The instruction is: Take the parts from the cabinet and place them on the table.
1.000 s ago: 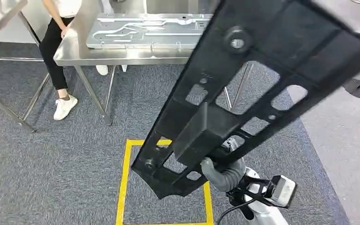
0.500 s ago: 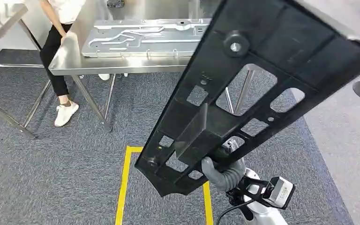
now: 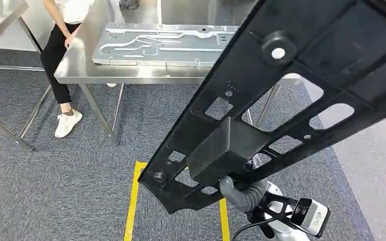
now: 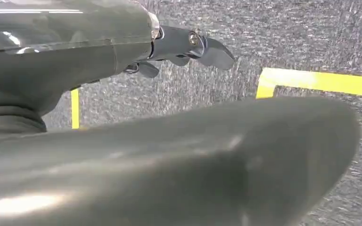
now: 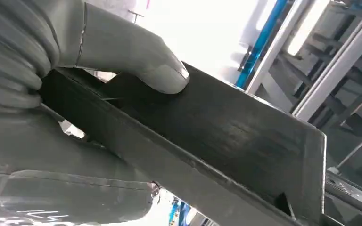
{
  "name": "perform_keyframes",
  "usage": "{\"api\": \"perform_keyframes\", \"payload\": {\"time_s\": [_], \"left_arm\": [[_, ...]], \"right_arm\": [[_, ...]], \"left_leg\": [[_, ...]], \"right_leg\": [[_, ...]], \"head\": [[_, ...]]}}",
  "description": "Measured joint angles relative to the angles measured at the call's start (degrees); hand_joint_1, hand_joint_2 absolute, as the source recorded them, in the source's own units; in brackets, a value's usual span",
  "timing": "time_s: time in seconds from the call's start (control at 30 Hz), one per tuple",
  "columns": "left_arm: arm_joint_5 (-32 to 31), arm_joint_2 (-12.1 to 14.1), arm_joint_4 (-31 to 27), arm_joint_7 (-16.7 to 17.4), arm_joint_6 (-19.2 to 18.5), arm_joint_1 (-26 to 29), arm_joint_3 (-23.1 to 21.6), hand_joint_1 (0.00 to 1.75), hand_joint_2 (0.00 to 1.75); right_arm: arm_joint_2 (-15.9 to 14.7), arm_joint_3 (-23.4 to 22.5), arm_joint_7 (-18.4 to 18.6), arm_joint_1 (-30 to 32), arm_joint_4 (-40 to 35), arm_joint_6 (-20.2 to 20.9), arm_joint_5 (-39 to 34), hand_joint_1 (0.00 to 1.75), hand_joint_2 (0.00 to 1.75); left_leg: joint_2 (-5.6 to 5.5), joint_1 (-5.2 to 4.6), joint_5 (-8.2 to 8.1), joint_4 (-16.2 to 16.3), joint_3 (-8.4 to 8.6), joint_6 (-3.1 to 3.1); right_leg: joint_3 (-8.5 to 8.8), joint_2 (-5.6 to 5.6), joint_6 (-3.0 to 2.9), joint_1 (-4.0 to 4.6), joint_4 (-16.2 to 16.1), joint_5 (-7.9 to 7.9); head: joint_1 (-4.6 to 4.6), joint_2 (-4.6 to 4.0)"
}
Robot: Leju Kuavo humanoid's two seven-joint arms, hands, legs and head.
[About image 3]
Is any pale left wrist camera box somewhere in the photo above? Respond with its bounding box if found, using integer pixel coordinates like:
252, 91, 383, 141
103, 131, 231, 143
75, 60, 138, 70
288, 197, 332, 239

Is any yellow floor tape strip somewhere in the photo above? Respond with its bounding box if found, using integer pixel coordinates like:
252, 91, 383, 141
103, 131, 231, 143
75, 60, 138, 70
124, 160, 149, 241
218, 198, 231, 241

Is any steel bench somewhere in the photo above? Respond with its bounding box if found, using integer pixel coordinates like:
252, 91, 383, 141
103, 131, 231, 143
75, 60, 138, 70
53, 0, 303, 144

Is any stamped grey metal panel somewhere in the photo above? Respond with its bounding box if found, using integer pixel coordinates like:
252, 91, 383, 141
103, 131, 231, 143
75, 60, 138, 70
91, 22, 241, 68

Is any person's hand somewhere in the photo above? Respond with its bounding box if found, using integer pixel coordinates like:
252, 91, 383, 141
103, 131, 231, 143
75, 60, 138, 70
64, 27, 81, 50

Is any long black plastic frame part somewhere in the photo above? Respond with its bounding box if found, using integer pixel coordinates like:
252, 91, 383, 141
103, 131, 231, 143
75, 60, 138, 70
137, 0, 386, 215

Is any black camera cable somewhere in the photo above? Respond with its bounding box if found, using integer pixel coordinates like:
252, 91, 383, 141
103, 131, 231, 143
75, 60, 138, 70
230, 216, 278, 241

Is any person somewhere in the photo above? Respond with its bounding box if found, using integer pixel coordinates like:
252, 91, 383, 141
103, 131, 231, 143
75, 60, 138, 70
40, 0, 118, 139

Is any steel side table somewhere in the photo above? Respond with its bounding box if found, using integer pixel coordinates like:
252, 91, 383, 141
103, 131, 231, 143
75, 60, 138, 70
0, 0, 53, 153

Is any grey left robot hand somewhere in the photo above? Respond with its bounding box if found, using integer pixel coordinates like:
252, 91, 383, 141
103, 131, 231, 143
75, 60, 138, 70
219, 154, 269, 213

